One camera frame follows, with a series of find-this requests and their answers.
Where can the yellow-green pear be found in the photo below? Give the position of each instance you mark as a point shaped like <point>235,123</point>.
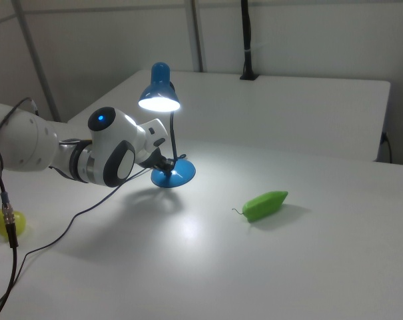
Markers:
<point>19,221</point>

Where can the green chili pepper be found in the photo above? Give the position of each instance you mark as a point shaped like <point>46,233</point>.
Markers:
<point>264,205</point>

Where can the blue gooseneck desk lamp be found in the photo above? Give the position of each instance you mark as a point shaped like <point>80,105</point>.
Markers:
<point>159,95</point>

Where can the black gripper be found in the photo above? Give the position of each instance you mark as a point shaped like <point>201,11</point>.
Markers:
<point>153,160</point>

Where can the grey partition post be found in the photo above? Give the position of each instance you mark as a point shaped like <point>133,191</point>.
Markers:
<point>34,60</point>
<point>198,36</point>

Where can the black clamped pole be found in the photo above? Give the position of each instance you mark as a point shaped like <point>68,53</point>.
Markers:
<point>247,40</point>

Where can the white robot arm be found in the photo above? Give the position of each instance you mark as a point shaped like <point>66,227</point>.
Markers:
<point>31,143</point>

